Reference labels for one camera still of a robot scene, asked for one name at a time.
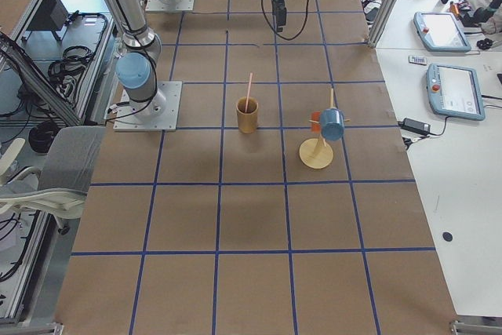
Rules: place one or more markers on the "grey office chair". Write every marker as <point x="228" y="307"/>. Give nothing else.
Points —
<point x="60" y="187"/>

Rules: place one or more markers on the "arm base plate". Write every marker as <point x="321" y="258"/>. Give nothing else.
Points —
<point x="169" y="6"/>
<point x="160" y="114"/>

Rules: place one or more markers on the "blue mug on stand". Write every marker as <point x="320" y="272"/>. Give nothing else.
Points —
<point x="332" y="124"/>

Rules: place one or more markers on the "teach pendant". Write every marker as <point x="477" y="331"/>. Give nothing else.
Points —
<point x="454" y="91"/>
<point x="440" y="32"/>

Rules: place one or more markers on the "orange mug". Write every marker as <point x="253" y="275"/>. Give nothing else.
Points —
<point x="315" y="122"/>

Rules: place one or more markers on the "bamboo chopstick holder cup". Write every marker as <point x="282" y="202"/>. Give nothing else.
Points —
<point x="247" y="115"/>

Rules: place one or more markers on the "black power adapter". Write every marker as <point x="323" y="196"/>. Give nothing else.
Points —
<point x="414" y="126"/>

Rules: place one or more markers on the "lower teach pendant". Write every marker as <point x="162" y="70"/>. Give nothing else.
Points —
<point x="454" y="91"/>

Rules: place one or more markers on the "upper teach pendant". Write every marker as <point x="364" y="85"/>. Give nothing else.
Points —
<point x="440" y="32"/>

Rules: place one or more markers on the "pink chopstick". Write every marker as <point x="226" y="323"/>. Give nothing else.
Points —
<point x="249" y="86"/>

